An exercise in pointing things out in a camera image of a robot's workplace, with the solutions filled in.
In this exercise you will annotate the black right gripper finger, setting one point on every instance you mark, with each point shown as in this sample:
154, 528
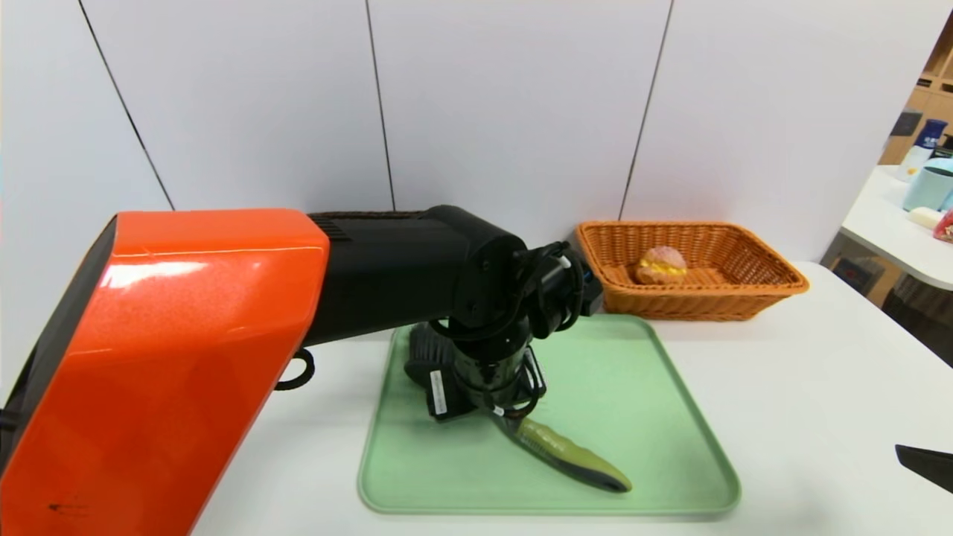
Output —
931, 465

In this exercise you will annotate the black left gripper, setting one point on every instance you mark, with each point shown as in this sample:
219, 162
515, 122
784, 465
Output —
439, 392

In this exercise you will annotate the round cream puff bread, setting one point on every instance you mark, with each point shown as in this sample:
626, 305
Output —
661, 266

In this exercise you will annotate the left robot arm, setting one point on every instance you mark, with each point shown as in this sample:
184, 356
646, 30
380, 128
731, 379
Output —
186, 357

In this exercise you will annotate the orange wicker basket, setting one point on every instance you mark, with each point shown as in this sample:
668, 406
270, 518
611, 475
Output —
744, 294

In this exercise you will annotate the brown cardboard box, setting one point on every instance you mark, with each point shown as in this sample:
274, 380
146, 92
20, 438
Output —
856, 272

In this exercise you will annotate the light green plastic tray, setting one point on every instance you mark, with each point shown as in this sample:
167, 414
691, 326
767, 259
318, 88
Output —
648, 417

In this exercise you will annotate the white side table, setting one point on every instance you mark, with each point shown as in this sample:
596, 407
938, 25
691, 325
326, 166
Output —
886, 238

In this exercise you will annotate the light blue cup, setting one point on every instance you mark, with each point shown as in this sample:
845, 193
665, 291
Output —
927, 190

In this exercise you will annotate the blue cap bottle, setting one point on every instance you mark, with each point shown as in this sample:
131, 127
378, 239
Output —
919, 152

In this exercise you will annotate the wooden shelf unit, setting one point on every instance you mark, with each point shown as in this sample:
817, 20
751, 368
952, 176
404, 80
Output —
931, 82

